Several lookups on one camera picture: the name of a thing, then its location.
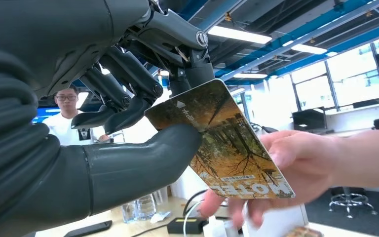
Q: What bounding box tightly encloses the forest print room key card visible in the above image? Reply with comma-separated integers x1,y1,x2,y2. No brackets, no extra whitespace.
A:
144,78,297,200

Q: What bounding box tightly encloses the person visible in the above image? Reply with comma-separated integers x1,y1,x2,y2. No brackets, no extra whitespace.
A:
41,84,112,147
200,121,379,230

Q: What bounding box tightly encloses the brown key card stack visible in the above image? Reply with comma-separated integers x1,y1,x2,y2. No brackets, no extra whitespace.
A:
285,226,325,237

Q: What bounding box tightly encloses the black box device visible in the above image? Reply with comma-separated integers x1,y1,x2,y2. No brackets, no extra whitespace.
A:
291,107,328,132

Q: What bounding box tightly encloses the blue lit monitor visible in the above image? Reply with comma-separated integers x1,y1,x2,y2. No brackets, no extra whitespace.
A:
32,106,62,125

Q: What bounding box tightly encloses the ceiling light panel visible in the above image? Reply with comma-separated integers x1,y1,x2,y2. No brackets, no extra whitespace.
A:
290,43,329,56
207,25,273,45
232,72,268,79

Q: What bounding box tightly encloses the white power plug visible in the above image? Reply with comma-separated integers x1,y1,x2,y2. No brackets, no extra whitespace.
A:
203,215,228,237

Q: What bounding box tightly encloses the black power adapter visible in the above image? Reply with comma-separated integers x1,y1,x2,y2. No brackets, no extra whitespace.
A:
166,216,209,235

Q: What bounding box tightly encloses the crumpled white paper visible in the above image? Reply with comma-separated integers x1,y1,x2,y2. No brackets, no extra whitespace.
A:
150,211,172,225

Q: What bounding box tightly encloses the clear water bottle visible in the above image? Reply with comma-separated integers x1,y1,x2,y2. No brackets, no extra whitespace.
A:
121,200,139,225
136,194,157,221

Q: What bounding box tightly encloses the black smartphone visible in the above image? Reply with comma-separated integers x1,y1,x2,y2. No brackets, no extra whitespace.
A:
63,220,114,237

